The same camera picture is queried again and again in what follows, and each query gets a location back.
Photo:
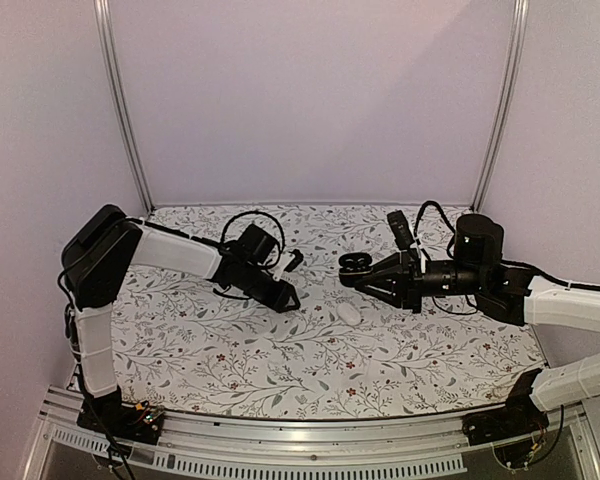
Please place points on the black earbuds charging case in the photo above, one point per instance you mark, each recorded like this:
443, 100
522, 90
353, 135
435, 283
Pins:
354, 266

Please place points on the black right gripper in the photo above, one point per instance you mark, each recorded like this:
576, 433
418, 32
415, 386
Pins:
407, 291

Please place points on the front aluminium frame rail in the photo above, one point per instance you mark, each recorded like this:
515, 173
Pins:
196, 446

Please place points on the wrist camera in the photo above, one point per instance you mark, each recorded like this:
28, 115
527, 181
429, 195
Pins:
405, 239
287, 262

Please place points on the aluminium corner post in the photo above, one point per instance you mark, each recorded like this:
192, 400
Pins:
113, 72
512, 65

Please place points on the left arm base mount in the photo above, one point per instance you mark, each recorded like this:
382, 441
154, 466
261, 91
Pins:
109, 415

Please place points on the floral patterned table mat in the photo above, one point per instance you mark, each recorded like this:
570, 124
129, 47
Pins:
178, 345

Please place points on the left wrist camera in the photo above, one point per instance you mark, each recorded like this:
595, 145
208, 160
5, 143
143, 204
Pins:
287, 262

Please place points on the right aluminium corner post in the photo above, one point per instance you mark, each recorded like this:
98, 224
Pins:
512, 65

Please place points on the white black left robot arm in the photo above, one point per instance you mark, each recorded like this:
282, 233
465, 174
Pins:
96, 261

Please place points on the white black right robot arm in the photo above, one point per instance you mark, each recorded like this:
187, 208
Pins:
509, 292

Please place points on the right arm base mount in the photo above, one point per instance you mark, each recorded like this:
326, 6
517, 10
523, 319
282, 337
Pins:
518, 416

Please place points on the white earbuds charging case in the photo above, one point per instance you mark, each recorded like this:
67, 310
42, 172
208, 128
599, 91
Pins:
349, 314

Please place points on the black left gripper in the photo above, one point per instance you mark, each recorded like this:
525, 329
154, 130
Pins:
280, 300

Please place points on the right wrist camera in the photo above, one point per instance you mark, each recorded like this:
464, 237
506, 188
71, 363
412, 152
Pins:
405, 239

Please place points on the left aluminium corner post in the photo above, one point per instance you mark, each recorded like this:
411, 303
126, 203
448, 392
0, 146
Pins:
113, 72

